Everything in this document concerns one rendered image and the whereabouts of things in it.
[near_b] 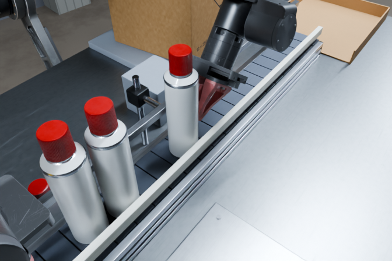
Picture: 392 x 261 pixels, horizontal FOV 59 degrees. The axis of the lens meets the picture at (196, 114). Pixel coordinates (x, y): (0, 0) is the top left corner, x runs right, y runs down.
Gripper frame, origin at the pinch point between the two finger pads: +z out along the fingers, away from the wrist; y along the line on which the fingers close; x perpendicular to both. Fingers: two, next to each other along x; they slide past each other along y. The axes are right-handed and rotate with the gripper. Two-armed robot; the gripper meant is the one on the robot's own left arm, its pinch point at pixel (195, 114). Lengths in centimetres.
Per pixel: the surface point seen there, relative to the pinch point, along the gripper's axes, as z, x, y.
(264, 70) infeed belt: -11.7, 23.6, -0.3
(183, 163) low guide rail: 7.1, -4.9, 3.8
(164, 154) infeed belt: 8.6, -1.6, -2.0
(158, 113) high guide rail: 1.6, -5.8, -3.4
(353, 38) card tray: -30, 54, 9
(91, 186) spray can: 9.8, -21.2, 1.5
